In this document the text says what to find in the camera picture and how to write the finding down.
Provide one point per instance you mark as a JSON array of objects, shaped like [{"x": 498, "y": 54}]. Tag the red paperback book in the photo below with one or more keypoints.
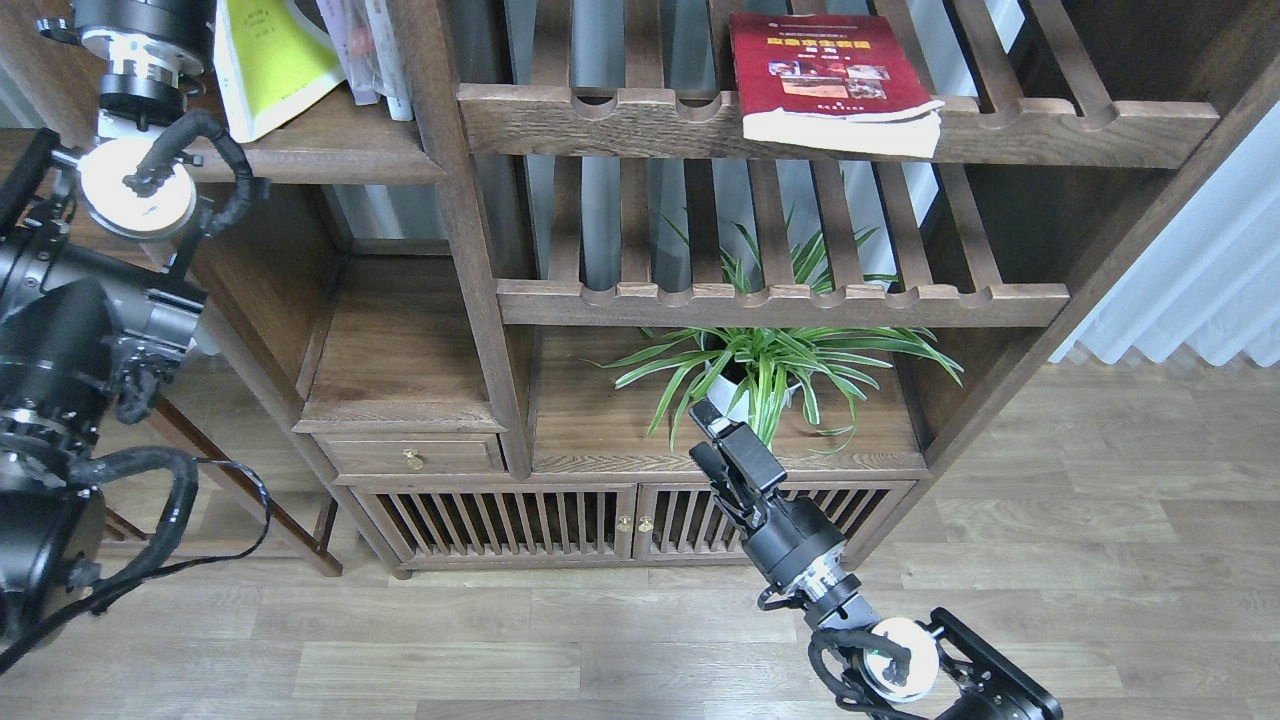
[{"x": 832, "y": 82}]

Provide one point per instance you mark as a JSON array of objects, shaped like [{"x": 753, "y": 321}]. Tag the yellow green book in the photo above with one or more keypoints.
[{"x": 272, "y": 63}]

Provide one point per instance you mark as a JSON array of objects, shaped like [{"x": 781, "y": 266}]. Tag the white lavender book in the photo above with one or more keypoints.
[{"x": 348, "y": 24}]

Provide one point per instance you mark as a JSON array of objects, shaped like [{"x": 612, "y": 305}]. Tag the white plant pot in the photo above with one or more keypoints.
[{"x": 747, "y": 395}]

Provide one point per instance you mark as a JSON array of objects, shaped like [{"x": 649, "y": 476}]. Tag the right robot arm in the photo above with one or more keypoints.
[{"x": 872, "y": 665}]

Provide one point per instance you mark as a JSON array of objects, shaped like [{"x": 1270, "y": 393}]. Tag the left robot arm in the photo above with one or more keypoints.
[{"x": 97, "y": 310}]

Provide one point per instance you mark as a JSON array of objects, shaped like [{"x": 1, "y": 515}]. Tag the dark wooden bookshelf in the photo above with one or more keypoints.
[{"x": 577, "y": 171}]

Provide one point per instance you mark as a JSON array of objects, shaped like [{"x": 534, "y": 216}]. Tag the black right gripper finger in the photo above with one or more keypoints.
[
  {"x": 741, "y": 480},
  {"x": 723, "y": 431}
]

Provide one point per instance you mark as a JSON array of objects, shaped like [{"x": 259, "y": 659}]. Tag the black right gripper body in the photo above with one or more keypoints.
[{"x": 794, "y": 545}]

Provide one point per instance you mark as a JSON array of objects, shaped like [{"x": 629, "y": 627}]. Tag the brass drawer knob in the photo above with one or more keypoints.
[{"x": 413, "y": 460}]

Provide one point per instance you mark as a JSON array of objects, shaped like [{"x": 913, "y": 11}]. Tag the upright white book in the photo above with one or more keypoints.
[{"x": 389, "y": 78}]

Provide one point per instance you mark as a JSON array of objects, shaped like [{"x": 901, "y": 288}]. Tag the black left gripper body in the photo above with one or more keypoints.
[{"x": 186, "y": 24}]

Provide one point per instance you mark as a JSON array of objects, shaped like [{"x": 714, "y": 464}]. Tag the white pleated curtain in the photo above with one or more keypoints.
[{"x": 1210, "y": 281}]

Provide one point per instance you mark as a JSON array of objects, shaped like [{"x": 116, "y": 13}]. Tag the green spider plant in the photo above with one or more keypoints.
[{"x": 828, "y": 368}]

